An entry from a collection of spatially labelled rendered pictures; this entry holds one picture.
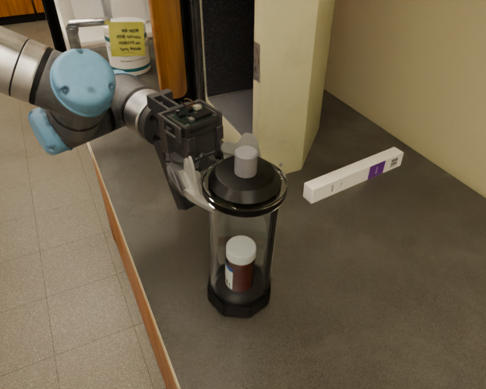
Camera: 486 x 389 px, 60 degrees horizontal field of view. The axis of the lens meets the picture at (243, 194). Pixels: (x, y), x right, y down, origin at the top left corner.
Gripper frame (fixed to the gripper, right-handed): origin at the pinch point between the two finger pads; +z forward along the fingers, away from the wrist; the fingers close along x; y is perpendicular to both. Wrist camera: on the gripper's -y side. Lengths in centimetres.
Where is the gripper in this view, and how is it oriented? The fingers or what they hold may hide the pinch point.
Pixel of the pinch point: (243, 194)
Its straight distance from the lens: 55.0
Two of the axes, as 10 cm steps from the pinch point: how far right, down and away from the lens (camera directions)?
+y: 0.1, -7.8, -6.2
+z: 6.5, 4.8, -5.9
